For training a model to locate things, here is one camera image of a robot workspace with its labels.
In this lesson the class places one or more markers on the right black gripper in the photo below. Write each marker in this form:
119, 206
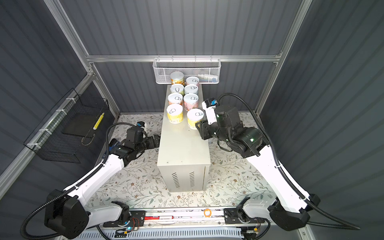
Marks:
203, 125

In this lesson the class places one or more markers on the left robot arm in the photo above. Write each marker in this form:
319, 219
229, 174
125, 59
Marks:
65, 211

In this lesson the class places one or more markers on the black wire basket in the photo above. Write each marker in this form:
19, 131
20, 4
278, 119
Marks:
68, 136

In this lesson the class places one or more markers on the pink labelled can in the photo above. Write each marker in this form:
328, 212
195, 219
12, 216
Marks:
193, 81

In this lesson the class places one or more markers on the white wire mesh basket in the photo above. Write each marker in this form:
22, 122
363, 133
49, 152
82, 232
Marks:
162, 70

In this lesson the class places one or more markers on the tubes in white basket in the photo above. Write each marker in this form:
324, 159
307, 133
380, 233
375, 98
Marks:
207, 78

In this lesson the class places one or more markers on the yellow strip in basket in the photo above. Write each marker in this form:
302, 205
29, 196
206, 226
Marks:
98, 122

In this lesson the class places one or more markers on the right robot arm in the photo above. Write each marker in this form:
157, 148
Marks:
293, 208

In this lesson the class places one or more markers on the blue stapler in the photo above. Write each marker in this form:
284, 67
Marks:
113, 143

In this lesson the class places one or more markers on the red white marker pen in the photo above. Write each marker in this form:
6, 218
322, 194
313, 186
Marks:
152, 218

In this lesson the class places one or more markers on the white metal cabinet counter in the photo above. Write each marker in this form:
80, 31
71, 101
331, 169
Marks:
184, 158

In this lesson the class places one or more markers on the can row front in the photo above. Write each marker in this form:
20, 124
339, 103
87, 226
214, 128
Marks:
175, 98

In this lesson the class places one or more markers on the green labelled can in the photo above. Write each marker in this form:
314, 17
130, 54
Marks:
177, 88

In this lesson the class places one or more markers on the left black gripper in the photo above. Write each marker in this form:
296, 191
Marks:
156, 140

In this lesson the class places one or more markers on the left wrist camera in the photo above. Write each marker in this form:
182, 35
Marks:
141, 124

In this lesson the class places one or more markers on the yellow orange labelled can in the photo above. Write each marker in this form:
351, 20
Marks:
177, 77

